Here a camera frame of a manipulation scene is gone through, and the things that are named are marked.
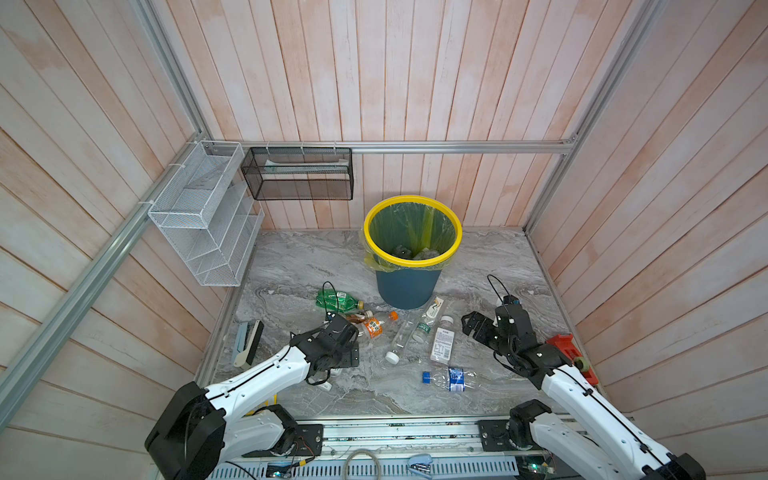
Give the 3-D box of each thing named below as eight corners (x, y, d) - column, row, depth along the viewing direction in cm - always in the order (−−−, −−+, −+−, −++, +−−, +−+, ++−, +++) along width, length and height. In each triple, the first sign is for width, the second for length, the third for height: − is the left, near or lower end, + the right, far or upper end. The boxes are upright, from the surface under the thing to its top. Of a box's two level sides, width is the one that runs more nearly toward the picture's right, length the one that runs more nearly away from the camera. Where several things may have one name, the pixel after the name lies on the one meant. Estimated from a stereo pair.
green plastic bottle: (316, 313, 99) (314, 306, 95) (319, 297, 103) (317, 289, 99) (364, 313, 99) (363, 306, 95) (364, 297, 103) (364, 289, 99)
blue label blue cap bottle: (423, 392, 82) (425, 388, 79) (421, 372, 86) (423, 367, 82) (475, 392, 82) (479, 388, 79) (471, 372, 86) (475, 367, 82)
